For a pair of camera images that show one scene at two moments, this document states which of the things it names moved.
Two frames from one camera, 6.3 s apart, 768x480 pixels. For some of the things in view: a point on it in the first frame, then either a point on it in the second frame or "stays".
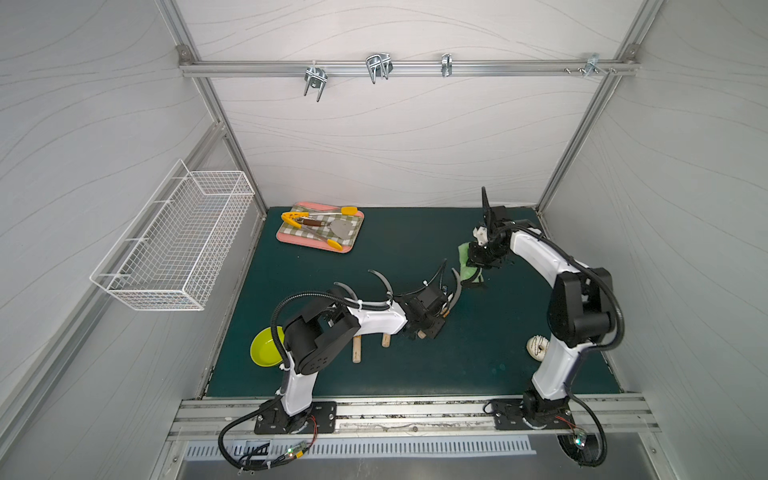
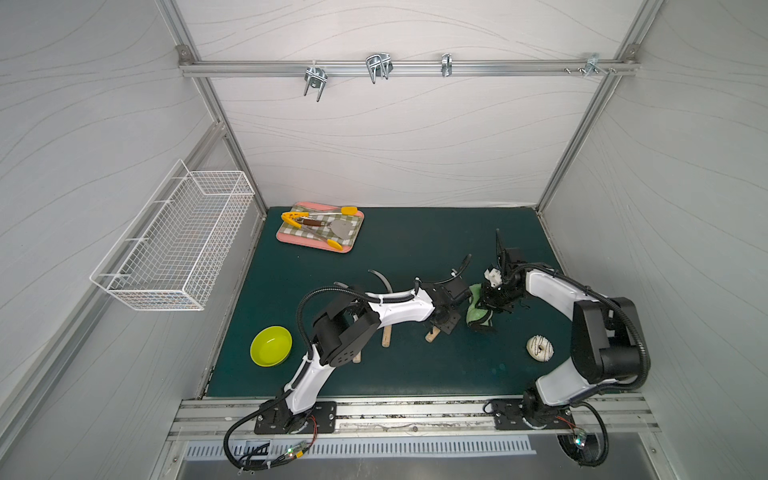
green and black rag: [469, 275] → [476, 317]
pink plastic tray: [322, 225] stays
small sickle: [357, 339] stays
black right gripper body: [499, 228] → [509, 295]
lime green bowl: [263, 348] stays
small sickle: [386, 338] stays
